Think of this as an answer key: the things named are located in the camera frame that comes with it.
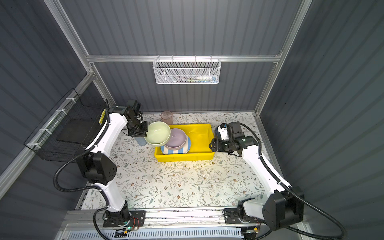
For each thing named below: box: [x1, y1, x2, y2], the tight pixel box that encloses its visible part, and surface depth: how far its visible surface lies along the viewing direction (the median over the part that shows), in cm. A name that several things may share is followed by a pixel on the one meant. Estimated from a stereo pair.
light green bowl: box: [144, 121, 171, 147], surface depth 89 cm
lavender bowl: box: [165, 128, 188, 151], surface depth 97 cm
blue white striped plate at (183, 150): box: [160, 135, 192, 154], surface depth 96 cm
